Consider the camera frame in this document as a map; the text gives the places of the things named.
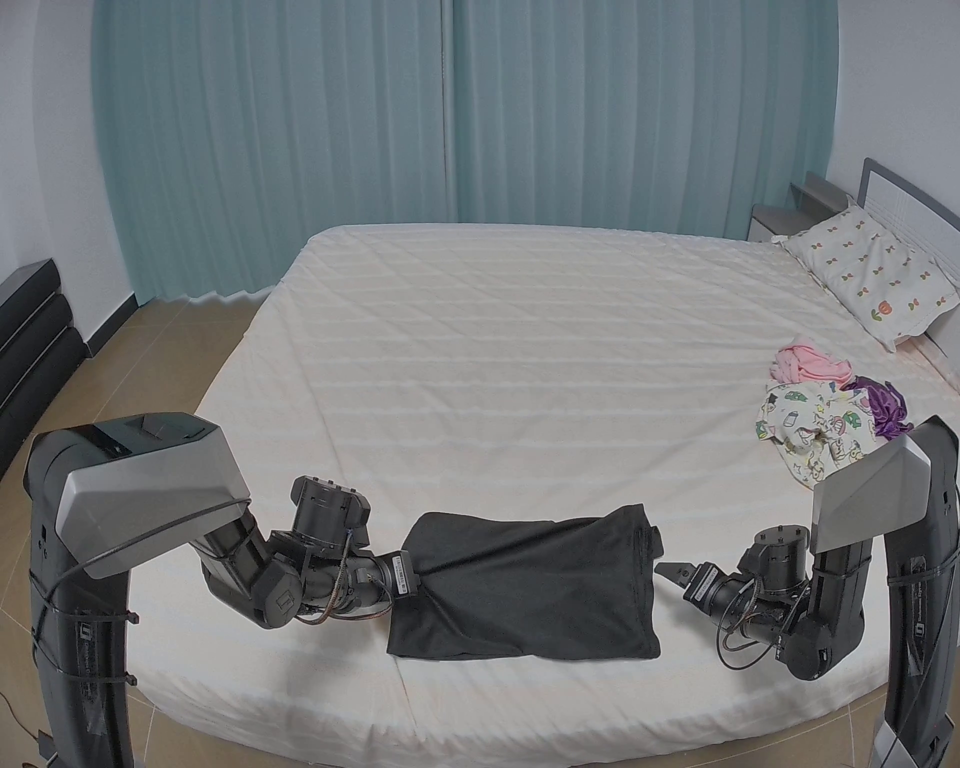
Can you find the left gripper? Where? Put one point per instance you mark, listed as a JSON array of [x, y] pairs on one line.
[[382, 581]]

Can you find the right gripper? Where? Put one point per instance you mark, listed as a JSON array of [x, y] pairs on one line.
[[712, 592]]

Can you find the black T-shirt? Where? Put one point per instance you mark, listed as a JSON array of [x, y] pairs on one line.
[[525, 585]]

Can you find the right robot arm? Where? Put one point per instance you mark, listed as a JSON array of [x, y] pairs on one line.
[[862, 510]]

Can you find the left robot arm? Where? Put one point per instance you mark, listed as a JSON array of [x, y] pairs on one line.
[[150, 480]]

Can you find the bed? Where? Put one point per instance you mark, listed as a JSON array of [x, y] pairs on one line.
[[525, 337]]

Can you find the white printed pyjama garment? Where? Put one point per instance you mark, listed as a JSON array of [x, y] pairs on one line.
[[810, 435]]

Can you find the pink garment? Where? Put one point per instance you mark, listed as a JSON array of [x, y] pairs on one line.
[[810, 364]]

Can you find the purple garment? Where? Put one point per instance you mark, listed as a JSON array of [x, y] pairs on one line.
[[885, 405]]

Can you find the white printed pillow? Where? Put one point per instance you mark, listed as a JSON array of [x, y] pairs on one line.
[[870, 270]]

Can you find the grey bedside table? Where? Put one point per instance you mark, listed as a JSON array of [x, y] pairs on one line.
[[776, 221]]

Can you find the black chest of drawers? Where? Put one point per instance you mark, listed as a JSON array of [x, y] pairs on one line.
[[30, 345]]

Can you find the blue-green curtain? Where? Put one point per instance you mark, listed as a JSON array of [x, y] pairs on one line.
[[637, 112], [262, 150]]

